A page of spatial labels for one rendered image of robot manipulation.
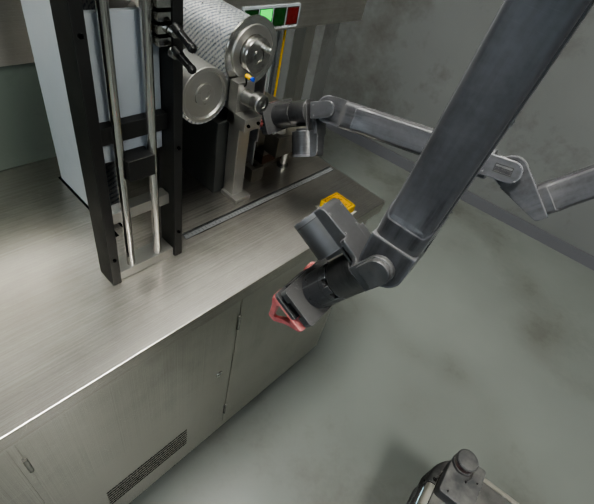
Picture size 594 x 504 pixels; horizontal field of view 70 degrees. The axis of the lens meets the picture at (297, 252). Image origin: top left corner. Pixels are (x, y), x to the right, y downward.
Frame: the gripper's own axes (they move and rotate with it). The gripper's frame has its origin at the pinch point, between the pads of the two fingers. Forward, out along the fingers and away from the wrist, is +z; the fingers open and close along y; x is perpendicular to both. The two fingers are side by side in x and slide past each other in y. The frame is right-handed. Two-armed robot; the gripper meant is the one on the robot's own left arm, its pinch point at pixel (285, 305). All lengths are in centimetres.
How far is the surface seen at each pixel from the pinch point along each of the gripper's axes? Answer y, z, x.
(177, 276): -0.5, 25.6, -15.4
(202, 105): -21.8, 11.3, -41.7
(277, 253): -21.7, 20.6, -6.5
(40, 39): -1, 14, -64
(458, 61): -247, 43, -30
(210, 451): -6, 99, 38
